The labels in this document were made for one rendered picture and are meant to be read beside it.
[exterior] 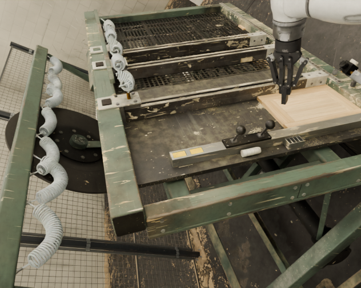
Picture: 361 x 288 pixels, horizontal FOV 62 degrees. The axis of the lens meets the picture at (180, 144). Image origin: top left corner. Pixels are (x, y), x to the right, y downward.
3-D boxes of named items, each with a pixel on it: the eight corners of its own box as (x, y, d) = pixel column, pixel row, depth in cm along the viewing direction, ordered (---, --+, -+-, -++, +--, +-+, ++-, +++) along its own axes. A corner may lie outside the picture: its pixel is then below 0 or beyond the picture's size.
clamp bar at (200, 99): (327, 88, 162) (340, 44, 147) (103, 128, 138) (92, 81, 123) (315, 80, 169) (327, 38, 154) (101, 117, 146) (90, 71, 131)
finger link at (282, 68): (283, 57, 92) (279, 56, 93) (281, 88, 100) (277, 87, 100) (287, 51, 94) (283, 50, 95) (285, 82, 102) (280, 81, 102)
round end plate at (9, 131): (149, 197, 176) (-6, 168, 136) (145, 204, 179) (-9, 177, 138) (129, 122, 236) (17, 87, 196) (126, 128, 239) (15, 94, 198)
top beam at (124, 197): (147, 230, 95) (144, 210, 89) (115, 238, 93) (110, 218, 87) (97, 22, 261) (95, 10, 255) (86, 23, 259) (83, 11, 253)
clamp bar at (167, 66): (284, 58, 194) (292, 19, 179) (96, 86, 170) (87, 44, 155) (276, 52, 201) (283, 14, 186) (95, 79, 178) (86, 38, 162)
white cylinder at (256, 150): (243, 159, 120) (261, 155, 122) (243, 153, 119) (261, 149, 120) (239, 154, 123) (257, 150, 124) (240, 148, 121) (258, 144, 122)
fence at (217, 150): (376, 124, 136) (379, 116, 134) (172, 167, 117) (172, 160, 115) (368, 118, 140) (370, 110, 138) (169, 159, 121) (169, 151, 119)
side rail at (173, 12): (220, 18, 281) (220, 6, 274) (100, 32, 259) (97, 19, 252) (217, 16, 287) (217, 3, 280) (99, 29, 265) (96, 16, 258)
